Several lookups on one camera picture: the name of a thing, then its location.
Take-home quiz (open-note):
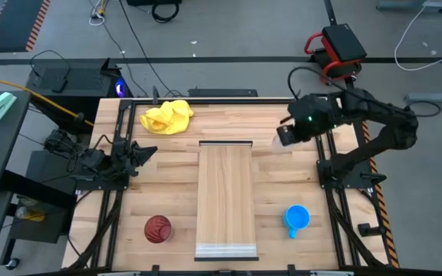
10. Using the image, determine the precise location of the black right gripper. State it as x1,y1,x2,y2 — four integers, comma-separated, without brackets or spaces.
276,94,339,147

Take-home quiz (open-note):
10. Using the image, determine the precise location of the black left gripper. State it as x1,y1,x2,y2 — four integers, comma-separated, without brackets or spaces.
111,137,159,178

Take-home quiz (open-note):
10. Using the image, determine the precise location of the clear glass mug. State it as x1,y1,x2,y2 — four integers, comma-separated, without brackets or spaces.
271,133,295,155

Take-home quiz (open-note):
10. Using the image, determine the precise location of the dark red ribbed cup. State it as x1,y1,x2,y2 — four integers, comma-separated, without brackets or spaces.
143,214,173,245

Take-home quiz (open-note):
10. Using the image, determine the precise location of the blue plastic mug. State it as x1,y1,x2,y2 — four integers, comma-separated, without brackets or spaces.
282,204,312,240

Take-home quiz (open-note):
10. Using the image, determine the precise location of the wooden shelf board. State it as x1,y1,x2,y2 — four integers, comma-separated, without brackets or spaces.
194,140,259,262

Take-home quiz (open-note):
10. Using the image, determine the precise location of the black cart shelf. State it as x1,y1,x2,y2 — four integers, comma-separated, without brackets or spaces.
0,149,78,266

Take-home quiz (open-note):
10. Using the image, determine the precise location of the yellow crumpled cloth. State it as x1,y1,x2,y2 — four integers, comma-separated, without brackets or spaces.
139,99,195,136

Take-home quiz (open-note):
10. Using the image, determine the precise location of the black power strip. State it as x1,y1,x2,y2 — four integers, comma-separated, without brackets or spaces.
188,88,259,98

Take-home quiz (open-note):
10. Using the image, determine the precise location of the black computer tower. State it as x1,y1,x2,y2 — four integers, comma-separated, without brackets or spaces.
25,57,134,135

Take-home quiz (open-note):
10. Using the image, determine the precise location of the red and black rolling stool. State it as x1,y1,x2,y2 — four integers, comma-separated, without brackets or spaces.
303,23,368,87

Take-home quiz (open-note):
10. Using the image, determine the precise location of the small black device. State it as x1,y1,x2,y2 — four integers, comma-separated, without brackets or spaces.
51,77,69,94

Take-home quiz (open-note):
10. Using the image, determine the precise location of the orange black hazard tape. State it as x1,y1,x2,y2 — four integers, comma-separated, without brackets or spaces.
361,120,401,269

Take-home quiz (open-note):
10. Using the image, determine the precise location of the black clamp knob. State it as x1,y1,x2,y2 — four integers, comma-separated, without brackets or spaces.
357,222,387,238

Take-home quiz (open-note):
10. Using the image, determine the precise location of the clear bottle with yellow label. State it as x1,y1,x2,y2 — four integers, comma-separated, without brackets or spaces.
15,205,48,223

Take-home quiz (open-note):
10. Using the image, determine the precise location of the mint green stapler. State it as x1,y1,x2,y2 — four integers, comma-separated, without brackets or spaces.
0,91,18,122

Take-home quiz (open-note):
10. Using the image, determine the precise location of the grey table foot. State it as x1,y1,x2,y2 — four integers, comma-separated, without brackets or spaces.
404,80,442,104
376,0,442,14

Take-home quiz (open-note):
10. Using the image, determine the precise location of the black mat with orange stripes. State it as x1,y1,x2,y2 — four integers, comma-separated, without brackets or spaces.
0,0,52,54

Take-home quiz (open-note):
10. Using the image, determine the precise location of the black aluminium table frame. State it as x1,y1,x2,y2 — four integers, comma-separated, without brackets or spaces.
67,97,393,275

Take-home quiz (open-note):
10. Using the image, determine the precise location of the long black floor cable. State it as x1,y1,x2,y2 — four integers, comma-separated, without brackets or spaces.
117,0,176,97

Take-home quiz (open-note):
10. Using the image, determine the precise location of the coiled black cable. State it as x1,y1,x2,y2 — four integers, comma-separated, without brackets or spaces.
150,0,181,24

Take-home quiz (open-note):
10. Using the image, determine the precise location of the white cable bundle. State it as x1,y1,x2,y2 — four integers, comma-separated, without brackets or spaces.
88,0,109,27

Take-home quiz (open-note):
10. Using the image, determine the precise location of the yellow hose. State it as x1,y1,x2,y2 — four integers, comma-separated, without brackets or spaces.
0,73,95,127

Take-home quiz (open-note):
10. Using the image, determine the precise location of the white floor cable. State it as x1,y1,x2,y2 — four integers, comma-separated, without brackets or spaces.
393,0,442,72

